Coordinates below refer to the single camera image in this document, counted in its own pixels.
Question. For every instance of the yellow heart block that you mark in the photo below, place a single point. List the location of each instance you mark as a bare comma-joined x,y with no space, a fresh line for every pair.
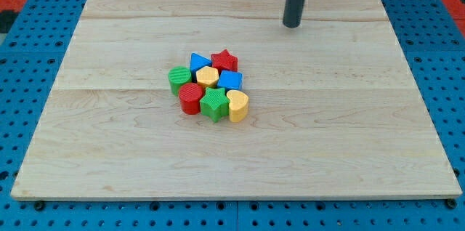
238,106

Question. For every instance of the light wooden board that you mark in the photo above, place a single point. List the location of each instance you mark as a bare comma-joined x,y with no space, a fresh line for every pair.
334,113

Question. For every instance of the blue cube block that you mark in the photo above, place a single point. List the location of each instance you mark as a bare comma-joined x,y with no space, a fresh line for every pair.
230,80

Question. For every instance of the blue triangle block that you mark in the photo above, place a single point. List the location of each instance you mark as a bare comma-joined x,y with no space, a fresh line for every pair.
197,62

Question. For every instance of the yellow hexagon block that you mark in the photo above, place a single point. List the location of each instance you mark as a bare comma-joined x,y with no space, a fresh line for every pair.
207,77

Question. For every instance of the red star block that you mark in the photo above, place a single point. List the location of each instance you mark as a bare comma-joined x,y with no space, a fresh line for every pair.
224,61

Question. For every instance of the green star block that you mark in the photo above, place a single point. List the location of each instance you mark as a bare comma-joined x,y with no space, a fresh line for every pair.
214,104

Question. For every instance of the green cylinder block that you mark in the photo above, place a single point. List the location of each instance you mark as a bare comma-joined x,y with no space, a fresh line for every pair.
178,76

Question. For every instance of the red cylinder block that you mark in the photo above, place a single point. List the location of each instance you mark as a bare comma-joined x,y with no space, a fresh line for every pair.
190,95

